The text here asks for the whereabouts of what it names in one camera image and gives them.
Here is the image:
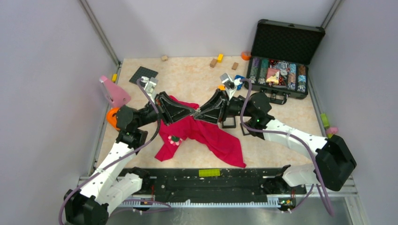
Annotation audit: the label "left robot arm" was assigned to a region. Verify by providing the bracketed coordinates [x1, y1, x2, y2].
[60, 92, 195, 225]

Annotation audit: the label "orange plastic toy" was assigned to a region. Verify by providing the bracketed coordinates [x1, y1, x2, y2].
[106, 107, 120, 131]

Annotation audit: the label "green flat brick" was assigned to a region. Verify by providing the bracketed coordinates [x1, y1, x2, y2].
[198, 169, 221, 177]

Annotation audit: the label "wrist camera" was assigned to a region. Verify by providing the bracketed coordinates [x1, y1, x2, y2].
[220, 73, 243, 99]
[141, 76, 158, 98]

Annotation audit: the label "green pink toy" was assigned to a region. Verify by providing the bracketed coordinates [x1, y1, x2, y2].
[320, 113, 338, 138]

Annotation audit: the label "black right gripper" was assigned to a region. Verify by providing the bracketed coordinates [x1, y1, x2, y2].
[193, 89, 254, 125]

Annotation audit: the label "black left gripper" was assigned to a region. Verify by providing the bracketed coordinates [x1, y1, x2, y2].
[136, 91, 195, 128]

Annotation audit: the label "pink flower brooch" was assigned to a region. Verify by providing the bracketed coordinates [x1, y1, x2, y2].
[168, 135, 183, 146]

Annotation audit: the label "playing card box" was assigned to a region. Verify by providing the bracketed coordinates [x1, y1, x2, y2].
[266, 68, 280, 84]

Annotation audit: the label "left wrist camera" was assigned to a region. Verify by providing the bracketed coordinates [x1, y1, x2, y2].
[141, 76, 158, 98]

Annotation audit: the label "yellow toy car red wheels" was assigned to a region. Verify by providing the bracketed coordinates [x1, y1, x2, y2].
[217, 85, 226, 90]

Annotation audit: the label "black square frame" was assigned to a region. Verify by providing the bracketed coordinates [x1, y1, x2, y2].
[241, 127, 258, 137]
[222, 118, 237, 129]

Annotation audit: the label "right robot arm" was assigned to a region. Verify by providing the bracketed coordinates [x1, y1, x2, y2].
[193, 90, 357, 193]

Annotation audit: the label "magenta garment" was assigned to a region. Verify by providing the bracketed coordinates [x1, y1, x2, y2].
[154, 95, 247, 169]

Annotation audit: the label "pink plastic piece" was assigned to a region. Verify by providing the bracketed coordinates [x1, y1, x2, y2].
[99, 76, 131, 108]

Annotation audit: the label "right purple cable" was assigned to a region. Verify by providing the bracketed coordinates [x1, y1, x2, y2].
[239, 78, 336, 218]

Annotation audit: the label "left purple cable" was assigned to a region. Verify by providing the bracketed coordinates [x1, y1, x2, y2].
[58, 77, 173, 225]

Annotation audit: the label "blue toy car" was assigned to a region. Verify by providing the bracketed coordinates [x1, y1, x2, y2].
[234, 75, 245, 90]

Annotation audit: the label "purple cable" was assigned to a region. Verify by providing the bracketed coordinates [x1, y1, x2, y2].
[58, 77, 173, 225]
[239, 78, 336, 218]

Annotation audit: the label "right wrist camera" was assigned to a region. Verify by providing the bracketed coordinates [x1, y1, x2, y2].
[220, 73, 243, 99]

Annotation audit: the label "dark grey building baseplate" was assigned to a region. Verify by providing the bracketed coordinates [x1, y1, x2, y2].
[129, 66, 158, 86]

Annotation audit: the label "black poker chip case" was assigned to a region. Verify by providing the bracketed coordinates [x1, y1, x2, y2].
[246, 19, 326, 105]

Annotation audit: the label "orange object behind case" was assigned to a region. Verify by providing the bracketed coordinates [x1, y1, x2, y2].
[241, 52, 251, 61]

